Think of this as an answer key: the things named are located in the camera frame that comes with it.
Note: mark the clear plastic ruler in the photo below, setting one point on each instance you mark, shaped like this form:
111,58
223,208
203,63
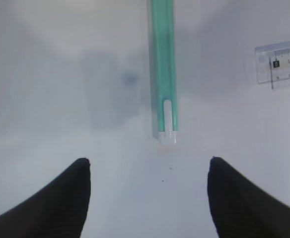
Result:
273,64

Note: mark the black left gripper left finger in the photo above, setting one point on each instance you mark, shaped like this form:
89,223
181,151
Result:
58,210

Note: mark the teal pen in sleeve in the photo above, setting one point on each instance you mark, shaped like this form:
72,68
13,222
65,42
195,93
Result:
163,89

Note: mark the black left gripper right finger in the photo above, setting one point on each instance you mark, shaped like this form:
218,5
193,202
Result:
240,209

